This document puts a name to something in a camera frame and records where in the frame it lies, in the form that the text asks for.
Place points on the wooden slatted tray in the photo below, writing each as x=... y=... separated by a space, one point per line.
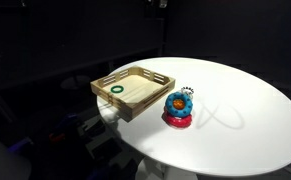
x=135 y=87

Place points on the white table pedestal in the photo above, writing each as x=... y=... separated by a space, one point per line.
x=158 y=170

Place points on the purple clamp with orange tip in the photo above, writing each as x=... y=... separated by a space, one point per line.
x=66 y=121

